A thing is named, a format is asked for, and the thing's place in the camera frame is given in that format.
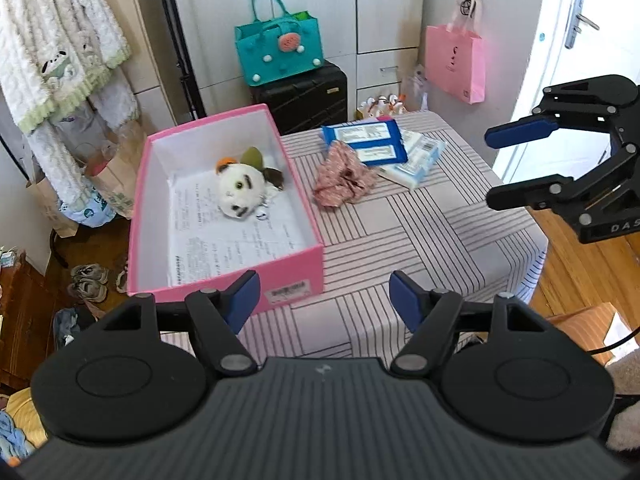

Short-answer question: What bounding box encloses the white panda plush toy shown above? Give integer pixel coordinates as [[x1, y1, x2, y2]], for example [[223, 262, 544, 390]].
[[216, 160, 284, 220]]

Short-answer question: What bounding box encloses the orange makeup sponge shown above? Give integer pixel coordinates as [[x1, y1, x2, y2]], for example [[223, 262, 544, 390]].
[[216, 157, 238, 172]]

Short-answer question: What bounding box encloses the white tissue pack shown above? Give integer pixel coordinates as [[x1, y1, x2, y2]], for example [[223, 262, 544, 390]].
[[378, 129, 446, 190]]

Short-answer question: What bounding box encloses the pink floral fabric scrunchie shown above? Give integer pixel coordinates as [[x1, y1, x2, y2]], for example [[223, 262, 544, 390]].
[[314, 141, 378, 208]]

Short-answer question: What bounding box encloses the green makeup sponge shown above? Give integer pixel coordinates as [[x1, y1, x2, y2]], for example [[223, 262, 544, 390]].
[[240, 146, 264, 171]]

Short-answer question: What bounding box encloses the blue wet wipes pack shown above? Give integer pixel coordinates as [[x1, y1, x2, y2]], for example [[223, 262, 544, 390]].
[[321, 119, 408, 166]]

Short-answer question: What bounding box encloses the white door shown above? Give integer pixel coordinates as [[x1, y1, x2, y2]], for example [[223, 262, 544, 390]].
[[494, 0, 639, 183]]

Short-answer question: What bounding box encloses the pink cardboard box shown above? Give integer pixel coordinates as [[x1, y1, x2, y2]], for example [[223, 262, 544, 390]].
[[127, 104, 323, 312]]

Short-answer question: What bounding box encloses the pair of sandals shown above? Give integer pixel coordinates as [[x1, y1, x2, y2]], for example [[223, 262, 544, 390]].
[[67, 262, 128, 304]]

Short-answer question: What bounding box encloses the pink paper shopping bag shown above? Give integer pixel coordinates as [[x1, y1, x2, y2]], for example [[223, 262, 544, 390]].
[[424, 1, 486, 104]]

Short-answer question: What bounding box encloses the brown paper bag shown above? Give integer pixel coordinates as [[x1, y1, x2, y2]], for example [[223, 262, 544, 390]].
[[85, 120, 146, 220]]

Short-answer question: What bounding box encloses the drink bottle pack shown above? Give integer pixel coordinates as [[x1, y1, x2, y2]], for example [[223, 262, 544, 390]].
[[355, 93, 408, 119]]

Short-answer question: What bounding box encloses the grey wardrobe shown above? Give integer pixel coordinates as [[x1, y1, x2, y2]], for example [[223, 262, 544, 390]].
[[167, 0, 426, 116]]

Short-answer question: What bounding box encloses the black suitcase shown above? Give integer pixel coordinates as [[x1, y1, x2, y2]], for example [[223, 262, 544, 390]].
[[250, 61, 348, 136]]

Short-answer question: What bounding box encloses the teal felt tote bag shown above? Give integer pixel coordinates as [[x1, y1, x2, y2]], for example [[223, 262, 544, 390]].
[[234, 0, 324, 87]]

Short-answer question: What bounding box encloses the white knit cardigan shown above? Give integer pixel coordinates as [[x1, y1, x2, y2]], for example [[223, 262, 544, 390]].
[[1, 0, 140, 206]]

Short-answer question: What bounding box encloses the black clothes rack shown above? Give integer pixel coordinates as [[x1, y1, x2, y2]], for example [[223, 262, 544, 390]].
[[156, 0, 206, 124]]

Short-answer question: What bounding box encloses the metal door handle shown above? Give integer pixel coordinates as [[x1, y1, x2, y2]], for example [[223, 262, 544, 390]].
[[564, 0, 600, 50]]

